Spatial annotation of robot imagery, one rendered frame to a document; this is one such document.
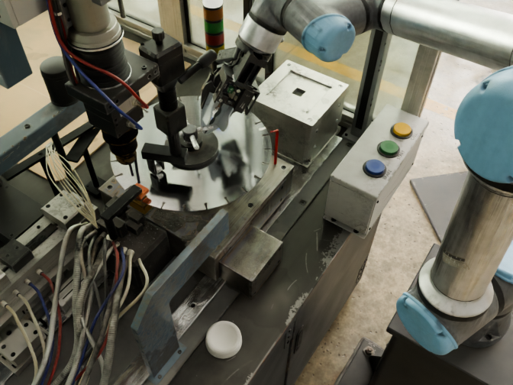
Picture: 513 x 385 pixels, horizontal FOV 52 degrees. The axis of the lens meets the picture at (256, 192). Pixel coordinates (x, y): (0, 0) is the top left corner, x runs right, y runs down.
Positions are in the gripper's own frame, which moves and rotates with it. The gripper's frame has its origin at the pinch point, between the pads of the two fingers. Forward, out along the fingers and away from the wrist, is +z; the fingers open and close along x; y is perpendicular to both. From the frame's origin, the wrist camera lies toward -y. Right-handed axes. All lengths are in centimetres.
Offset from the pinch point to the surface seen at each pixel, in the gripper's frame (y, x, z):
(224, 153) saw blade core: 3.8, 4.6, 2.5
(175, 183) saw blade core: 10.4, -3.6, 8.8
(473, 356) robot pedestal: 41, 55, 6
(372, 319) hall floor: -16, 95, 58
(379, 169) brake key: 8.9, 34.9, -8.9
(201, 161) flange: 6.4, 0.2, 4.6
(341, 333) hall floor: -13, 84, 64
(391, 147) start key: 3.2, 38.4, -12.3
